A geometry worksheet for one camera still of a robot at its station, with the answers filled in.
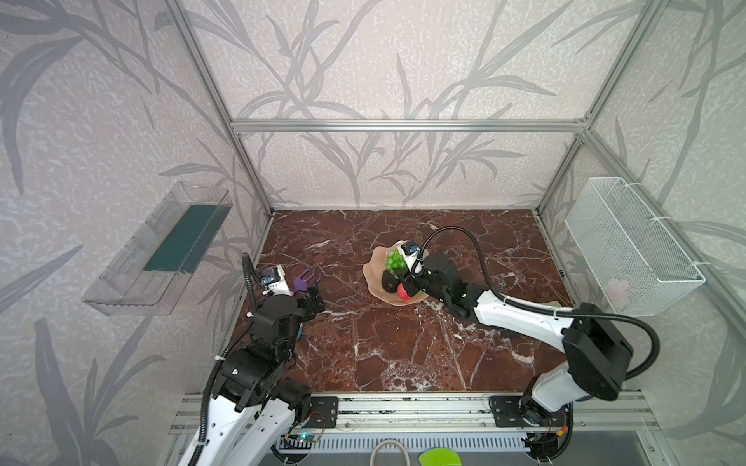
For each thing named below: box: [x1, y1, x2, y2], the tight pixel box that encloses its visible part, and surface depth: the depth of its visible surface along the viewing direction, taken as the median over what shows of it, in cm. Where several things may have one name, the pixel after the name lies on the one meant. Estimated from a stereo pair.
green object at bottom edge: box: [418, 447, 463, 466], surface depth 70 cm
